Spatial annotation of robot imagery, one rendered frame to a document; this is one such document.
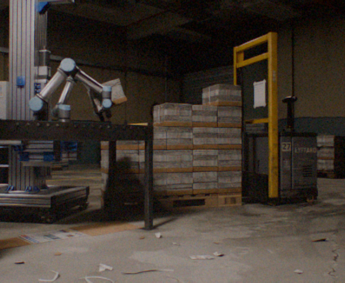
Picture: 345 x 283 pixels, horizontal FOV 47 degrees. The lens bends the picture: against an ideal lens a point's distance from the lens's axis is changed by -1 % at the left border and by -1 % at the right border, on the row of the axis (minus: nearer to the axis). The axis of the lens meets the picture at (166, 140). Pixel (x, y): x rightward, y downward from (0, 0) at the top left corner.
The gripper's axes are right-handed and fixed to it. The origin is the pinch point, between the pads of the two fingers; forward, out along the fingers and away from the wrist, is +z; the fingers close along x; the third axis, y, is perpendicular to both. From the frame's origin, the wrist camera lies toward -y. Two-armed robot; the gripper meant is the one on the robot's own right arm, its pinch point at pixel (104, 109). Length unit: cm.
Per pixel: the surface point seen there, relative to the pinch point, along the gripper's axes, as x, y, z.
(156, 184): -22, -86, 11
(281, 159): -160, -113, 16
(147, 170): -6, -58, -72
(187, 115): -78, -33, 16
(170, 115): -61, -27, 13
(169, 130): -55, -40, 14
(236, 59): -180, 7, 79
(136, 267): 32, -92, -164
